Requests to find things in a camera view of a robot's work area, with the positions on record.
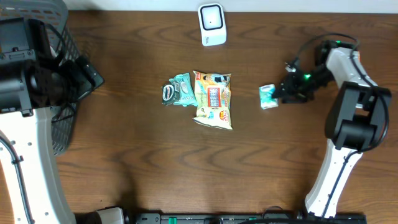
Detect dark green snack pack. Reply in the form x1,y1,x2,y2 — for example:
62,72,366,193
162,82,180,105

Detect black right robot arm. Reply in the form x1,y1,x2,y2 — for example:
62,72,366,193
272,40,391,219

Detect white barcode scanner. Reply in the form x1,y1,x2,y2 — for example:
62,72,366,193
197,3,227,47

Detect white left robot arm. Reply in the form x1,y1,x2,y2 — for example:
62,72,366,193
1,17,104,223

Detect teal wet wipes pack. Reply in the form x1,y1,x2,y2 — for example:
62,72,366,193
169,73,198,107

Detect green Kleenex tissue pack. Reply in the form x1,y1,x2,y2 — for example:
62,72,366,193
259,84,279,110

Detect grey plastic mesh basket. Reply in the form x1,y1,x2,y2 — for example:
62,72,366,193
1,0,80,156

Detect yellow snack bag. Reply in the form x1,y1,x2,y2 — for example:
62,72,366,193
193,71,233,130

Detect black mounting rail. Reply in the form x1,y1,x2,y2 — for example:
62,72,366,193
74,207,368,224

